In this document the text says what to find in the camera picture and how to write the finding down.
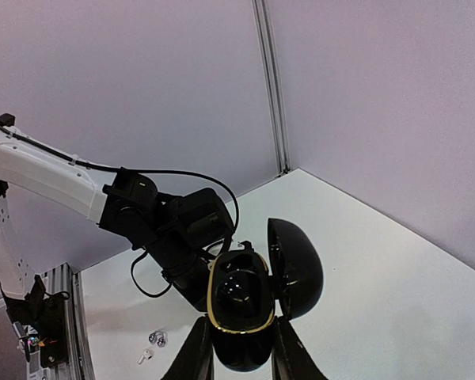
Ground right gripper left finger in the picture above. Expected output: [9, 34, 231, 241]
[161, 317, 215, 380]

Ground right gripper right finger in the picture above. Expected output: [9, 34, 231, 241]
[272, 317, 328, 380]

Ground black charging case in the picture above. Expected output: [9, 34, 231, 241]
[207, 218, 324, 379]

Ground black earbud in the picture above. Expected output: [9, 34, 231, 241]
[216, 270, 263, 318]

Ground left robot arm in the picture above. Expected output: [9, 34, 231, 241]
[0, 114, 239, 312]

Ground white earbud near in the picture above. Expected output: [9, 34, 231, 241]
[138, 348, 154, 365]

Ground aluminium front rail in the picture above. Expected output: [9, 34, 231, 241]
[25, 263, 95, 380]

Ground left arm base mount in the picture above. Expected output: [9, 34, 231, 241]
[3, 275, 70, 368]

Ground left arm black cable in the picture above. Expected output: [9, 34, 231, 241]
[0, 109, 241, 298]

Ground left aluminium corner post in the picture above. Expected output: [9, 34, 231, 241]
[252, 0, 292, 177]

